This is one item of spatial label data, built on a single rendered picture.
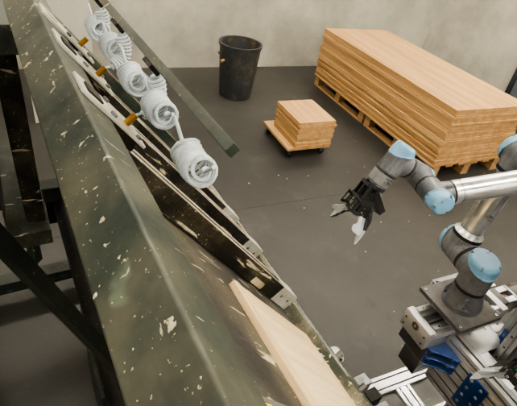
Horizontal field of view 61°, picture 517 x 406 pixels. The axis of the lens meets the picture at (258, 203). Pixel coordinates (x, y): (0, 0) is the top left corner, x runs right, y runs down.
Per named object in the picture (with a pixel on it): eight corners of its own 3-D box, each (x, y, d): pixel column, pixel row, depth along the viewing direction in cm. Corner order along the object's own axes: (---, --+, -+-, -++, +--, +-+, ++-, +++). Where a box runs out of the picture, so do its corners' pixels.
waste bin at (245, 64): (261, 101, 551) (270, 50, 513) (221, 104, 529) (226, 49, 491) (245, 84, 589) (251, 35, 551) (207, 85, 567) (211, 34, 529)
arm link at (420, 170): (428, 200, 143) (407, 187, 138) (412, 180, 152) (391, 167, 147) (446, 183, 140) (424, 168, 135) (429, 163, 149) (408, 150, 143)
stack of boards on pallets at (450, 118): (496, 169, 496) (531, 105, 450) (426, 180, 454) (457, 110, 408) (370, 81, 669) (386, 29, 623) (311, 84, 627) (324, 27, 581)
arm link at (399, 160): (423, 156, 137) (406, 145, 133) (400, 184, 141) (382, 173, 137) (411, 146, 143) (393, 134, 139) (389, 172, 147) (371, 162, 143)
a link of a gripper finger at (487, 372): (459, 365, 103) (500, 364, 97) (470, 366, 107) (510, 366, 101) (461, 379, 102) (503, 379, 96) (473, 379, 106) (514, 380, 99)
